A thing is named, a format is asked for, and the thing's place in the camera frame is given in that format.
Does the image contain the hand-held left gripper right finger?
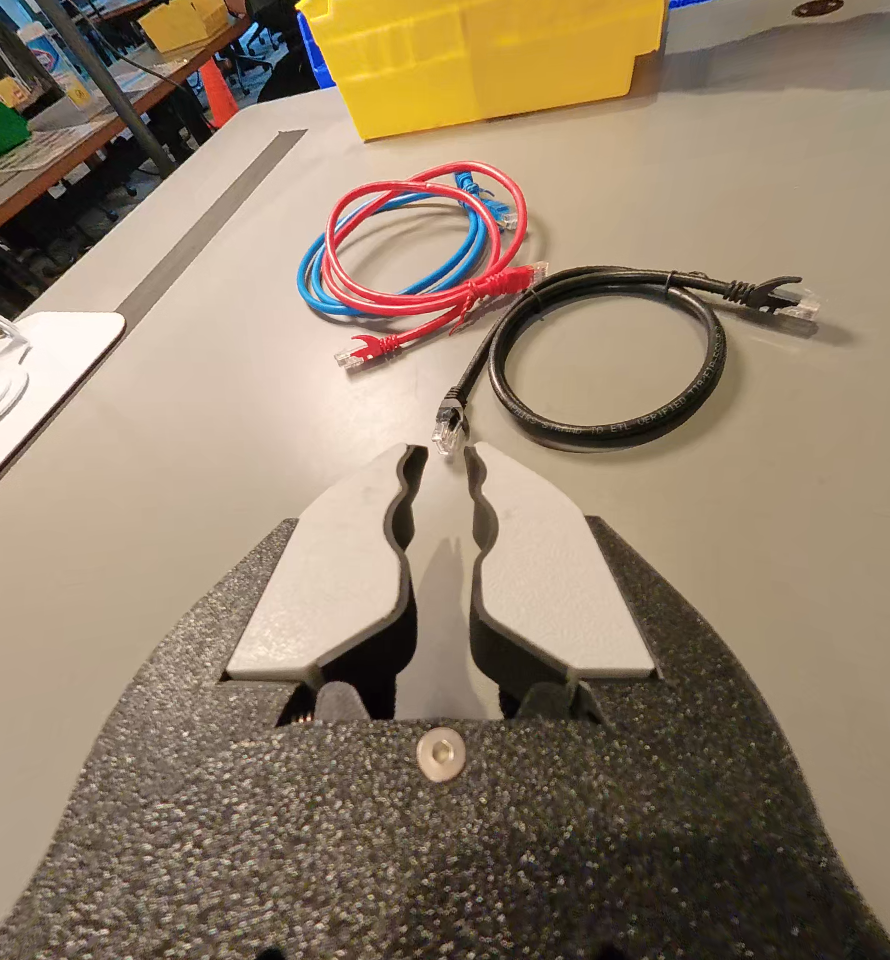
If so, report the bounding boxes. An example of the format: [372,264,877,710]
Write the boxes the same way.
[463,441,657,684]

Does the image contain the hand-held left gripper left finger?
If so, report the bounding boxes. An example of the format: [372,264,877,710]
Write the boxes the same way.
[224,442,429,685]

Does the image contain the blue ethernet cable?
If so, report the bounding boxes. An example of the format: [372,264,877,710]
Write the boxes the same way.
[295,171,521,320]

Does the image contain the red ethernet cable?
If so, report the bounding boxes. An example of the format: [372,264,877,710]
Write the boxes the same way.
[323,159,551,370]

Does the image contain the black ethernet cable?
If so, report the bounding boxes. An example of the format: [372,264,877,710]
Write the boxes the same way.
[430,266,823,460]

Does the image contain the large yellow storage bin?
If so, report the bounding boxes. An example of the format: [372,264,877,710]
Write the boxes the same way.
[295,0,670,142]

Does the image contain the blue storage bin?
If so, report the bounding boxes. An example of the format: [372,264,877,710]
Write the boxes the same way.
[295,11,339,90]

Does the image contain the orange traffic cone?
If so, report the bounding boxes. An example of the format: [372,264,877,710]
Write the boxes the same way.
[199,58,240,129]

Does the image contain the wooden workbench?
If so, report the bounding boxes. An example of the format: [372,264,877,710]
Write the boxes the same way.
[0,15,255,234]

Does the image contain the white wipes canister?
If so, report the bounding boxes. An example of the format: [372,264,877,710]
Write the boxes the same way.
[17,21,67,85]

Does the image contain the white lamp base plate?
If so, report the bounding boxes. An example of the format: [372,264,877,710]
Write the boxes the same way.
[0,292,127,519]

